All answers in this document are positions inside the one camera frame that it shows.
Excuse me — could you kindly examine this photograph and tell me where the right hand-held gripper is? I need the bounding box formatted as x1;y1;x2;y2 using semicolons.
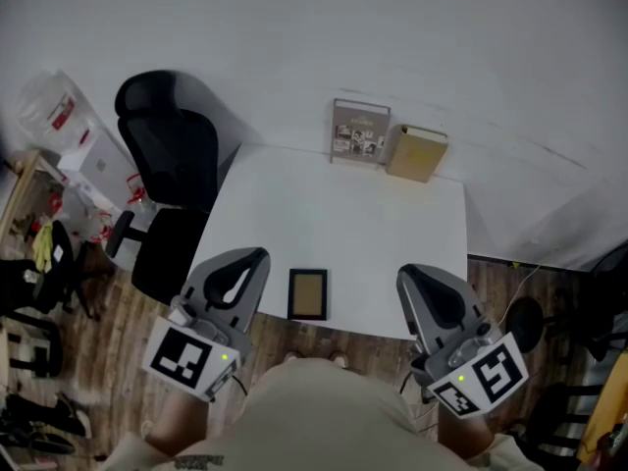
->
395;262;530;420

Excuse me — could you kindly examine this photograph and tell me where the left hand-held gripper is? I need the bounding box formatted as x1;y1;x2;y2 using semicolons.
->
141;246;272;404

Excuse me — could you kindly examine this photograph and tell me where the black picture frame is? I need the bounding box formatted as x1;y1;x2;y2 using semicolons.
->
287;268;329;322

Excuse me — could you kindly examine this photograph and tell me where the person's right forearm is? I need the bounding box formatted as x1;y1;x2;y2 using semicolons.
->
436;402;495;460

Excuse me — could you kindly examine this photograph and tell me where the person's left forearm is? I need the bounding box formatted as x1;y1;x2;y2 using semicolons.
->
144;392;215;455

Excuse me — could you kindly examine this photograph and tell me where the grey book with photo cover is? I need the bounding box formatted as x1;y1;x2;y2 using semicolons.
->
331;98;393;166

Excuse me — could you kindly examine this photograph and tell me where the black floor fan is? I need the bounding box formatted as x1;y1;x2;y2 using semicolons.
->
503;245;628;362

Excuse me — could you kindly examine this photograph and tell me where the black office chair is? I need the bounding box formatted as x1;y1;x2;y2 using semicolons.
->
105;70;232;306

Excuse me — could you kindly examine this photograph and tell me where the tan book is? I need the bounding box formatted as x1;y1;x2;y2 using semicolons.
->
385;124;449;184

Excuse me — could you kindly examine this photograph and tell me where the person's beige clothing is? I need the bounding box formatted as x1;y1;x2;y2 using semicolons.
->
97;358;546;471

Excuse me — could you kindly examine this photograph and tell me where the black side chair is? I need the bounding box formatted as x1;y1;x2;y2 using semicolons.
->
0;221;117;321

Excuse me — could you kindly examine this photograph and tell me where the white box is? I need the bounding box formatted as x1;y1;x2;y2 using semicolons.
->
57;130;141;205

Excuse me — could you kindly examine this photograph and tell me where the yellow cloth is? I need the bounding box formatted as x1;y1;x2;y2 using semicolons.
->
32;223;54;273

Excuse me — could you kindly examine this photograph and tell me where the yellow object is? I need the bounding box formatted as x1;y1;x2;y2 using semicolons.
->
576;350;628;465

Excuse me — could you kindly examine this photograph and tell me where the pile of dark shoes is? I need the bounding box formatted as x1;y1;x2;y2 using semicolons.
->
0;392;92;456

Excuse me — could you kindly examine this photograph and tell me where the wooden shelf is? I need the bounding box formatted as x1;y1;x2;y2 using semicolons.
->
0;149;68;244

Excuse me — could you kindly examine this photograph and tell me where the large clear water jug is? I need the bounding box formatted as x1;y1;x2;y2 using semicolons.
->
19;71;94;152

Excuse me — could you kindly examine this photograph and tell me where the white floor cable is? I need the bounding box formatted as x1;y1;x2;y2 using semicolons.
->
497;264;541;332

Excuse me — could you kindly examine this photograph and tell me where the clear jug with red handle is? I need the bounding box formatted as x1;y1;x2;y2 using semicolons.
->
90;211;117;244
126;172;148;206

